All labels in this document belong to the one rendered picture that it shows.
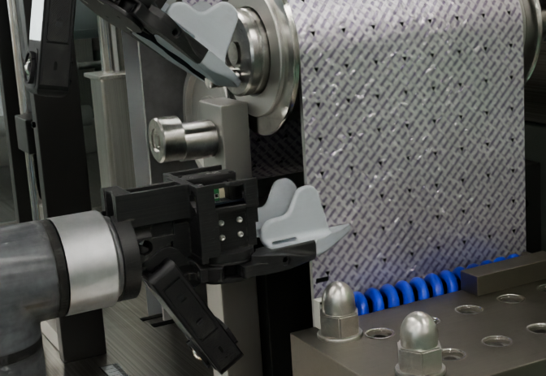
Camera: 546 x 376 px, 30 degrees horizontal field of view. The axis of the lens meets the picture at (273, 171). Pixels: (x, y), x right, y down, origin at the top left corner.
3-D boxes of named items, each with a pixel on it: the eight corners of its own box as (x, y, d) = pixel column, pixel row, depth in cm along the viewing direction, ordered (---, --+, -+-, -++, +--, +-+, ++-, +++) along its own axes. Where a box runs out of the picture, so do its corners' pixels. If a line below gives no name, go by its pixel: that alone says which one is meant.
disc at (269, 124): (212, 90, 98) (224, -59, 90) (217, 90, 98) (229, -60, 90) (283, 166, 87) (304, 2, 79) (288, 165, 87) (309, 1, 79)
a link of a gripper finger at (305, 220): (363, 179, 84) (263, 196, 81) (366, 248, 86) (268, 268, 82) (344, 173, 87) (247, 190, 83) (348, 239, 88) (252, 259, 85)
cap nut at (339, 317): (309, 333, 82) (305, 280, 81) (347, 323, 84) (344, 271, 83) (331, 347, 79) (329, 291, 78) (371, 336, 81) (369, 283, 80)
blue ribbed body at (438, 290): (324, 330, 89) (322, 292, 88) (517, 281, 98) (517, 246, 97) (345, 343, 85) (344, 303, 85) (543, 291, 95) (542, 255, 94)
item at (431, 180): (312, 317, 89) (300, 106, 85) (522, 265, 99) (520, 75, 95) (315, 319, 88) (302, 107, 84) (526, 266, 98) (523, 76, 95)
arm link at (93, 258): (75, 328, 74) (45, 299, 81) (134, 315, 76) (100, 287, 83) (64, 229, 73) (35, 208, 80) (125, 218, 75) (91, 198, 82)
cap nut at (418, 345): (384, 369, 74) (382, 310, 73) (426, 356, 76) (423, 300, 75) (413, 385, 71) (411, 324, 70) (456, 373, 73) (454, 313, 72)
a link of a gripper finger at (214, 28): (282, 39, 85) (196, -29, 81) (244, 98, 84) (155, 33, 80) (266, 38, 87) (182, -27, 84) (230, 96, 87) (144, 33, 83)
